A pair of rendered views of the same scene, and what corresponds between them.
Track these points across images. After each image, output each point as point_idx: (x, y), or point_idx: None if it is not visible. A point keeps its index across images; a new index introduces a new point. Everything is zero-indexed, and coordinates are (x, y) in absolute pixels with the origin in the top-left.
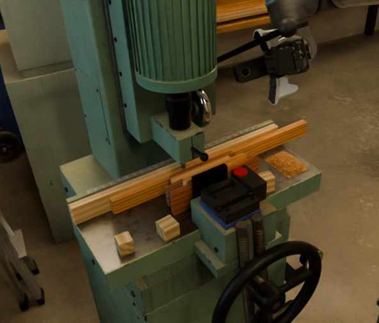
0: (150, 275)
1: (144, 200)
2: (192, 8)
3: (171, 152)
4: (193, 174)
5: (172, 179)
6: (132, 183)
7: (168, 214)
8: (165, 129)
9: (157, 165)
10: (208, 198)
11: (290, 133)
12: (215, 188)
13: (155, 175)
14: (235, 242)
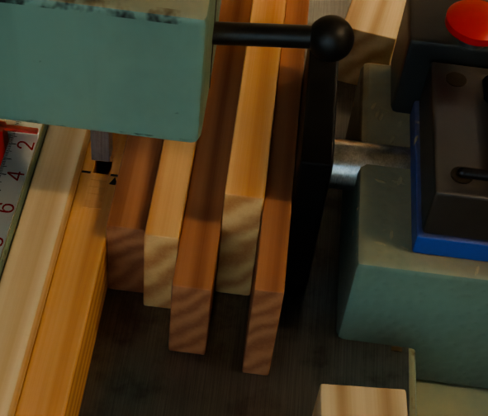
0: None
1: (78, 412)
2: None
3: (111, 111)
4: (243, 152)
5: (160, 232)
6: (8, 382)
7: (237, 387)
8: (56, 2)
9: (3, 218)
10: None
11: None
12: (461, 145)
13: (48, 266)
14: None
